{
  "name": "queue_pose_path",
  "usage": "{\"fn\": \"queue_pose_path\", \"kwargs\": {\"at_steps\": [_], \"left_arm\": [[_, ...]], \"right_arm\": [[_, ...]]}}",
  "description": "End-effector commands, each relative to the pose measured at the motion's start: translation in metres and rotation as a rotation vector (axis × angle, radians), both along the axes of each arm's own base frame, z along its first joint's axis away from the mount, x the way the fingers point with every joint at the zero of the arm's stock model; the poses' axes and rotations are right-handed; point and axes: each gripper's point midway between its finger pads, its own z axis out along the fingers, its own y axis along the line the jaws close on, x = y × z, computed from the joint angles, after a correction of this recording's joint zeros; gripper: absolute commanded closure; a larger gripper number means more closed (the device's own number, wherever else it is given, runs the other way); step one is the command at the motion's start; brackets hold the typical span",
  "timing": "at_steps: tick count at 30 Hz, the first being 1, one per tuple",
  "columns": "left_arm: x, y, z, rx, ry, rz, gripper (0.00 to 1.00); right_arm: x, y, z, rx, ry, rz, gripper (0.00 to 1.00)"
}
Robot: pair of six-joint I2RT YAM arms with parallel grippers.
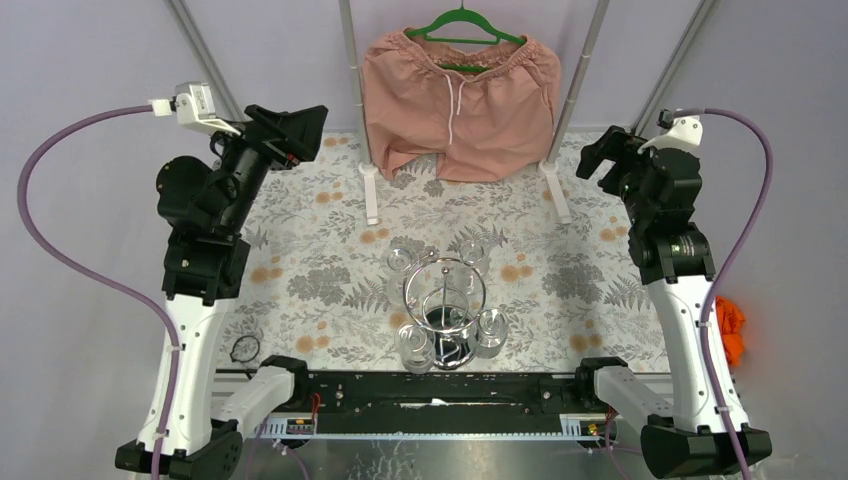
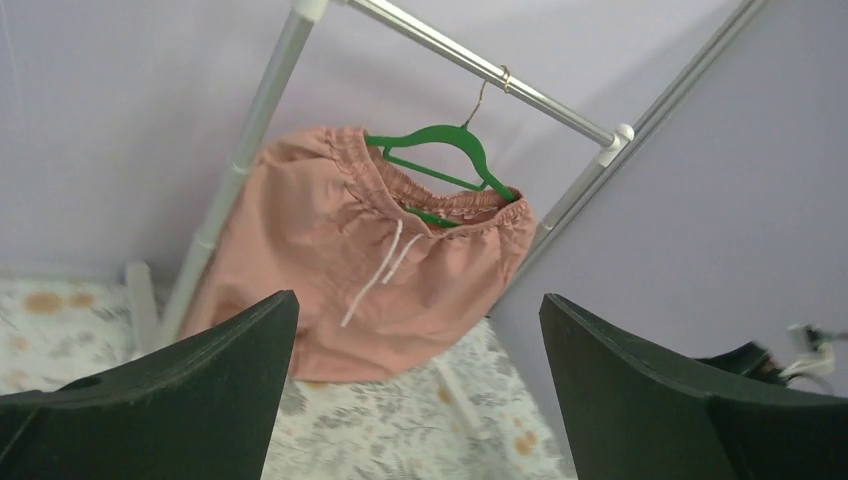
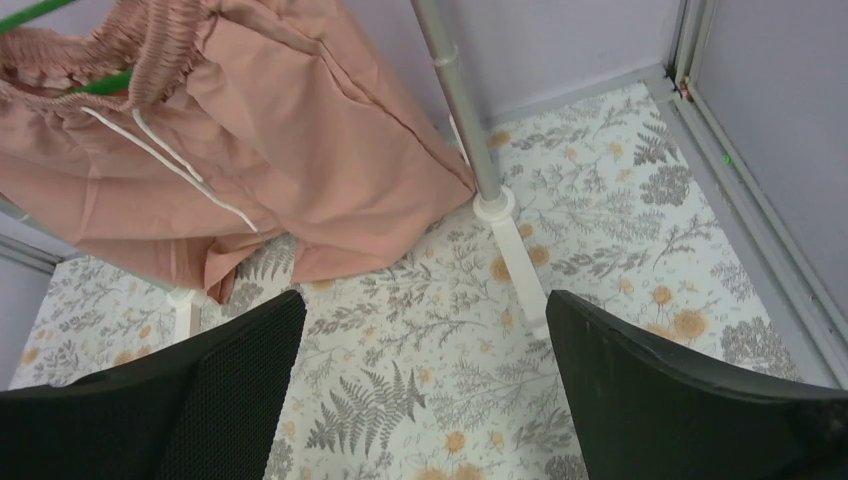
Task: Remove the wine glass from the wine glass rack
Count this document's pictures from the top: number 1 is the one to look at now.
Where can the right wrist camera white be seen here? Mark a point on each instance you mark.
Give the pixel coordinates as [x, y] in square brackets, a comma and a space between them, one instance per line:
[683, 131]

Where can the orange cloth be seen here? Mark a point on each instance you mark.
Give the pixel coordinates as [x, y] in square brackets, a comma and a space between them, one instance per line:
[731, 321]

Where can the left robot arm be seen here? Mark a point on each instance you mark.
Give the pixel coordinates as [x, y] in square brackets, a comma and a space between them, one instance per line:
[184, 435]

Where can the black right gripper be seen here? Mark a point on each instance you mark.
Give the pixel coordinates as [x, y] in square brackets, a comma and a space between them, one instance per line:
[617, 145]

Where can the floral table mat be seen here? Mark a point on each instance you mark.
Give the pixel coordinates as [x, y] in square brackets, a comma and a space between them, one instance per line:
[324, 286]

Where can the chrome wine glass rack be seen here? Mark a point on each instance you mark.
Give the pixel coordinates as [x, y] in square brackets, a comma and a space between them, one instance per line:
[434, 300]

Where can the green clothes hanger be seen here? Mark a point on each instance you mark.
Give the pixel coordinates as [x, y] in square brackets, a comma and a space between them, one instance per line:
[477, 29]

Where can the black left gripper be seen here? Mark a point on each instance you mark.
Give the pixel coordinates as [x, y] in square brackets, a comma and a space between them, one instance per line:
[270, 138]

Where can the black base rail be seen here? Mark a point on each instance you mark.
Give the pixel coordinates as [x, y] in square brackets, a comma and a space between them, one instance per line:
[370, 404]

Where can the pink shorts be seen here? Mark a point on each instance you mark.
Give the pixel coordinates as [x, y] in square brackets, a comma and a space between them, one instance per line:
[484, 114]

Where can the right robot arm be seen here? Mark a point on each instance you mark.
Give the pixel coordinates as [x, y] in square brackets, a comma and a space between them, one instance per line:
[703, 429]

